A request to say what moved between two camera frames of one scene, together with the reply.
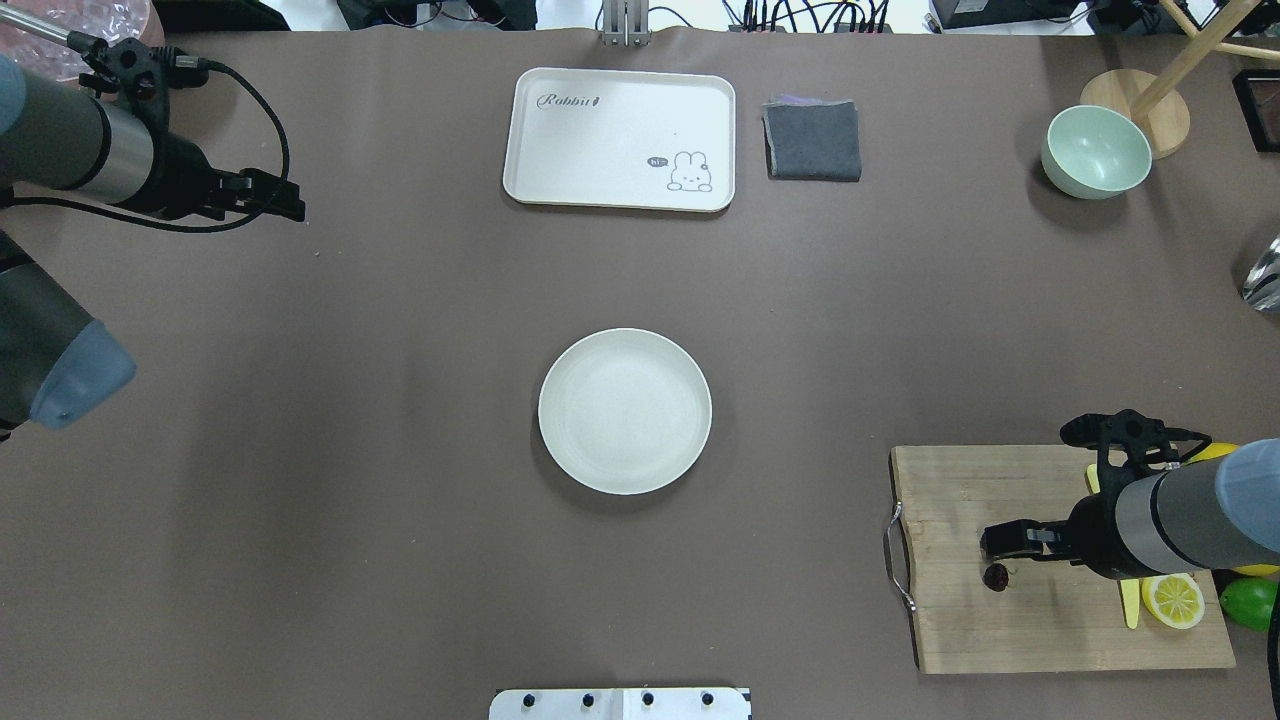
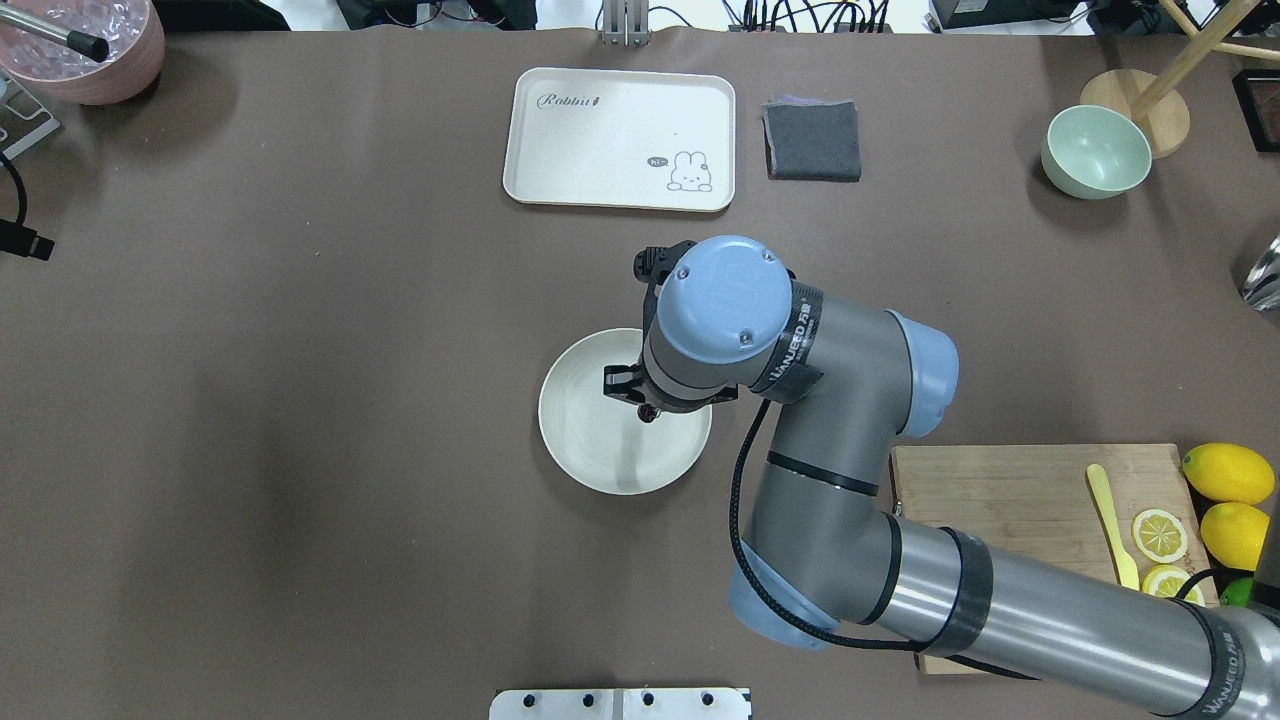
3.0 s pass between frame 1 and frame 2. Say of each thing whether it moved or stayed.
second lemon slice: stayed
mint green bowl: stayed
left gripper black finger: moved
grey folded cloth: stayed
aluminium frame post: stayed
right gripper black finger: moved
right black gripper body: moved
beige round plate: stayed
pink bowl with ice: stayed
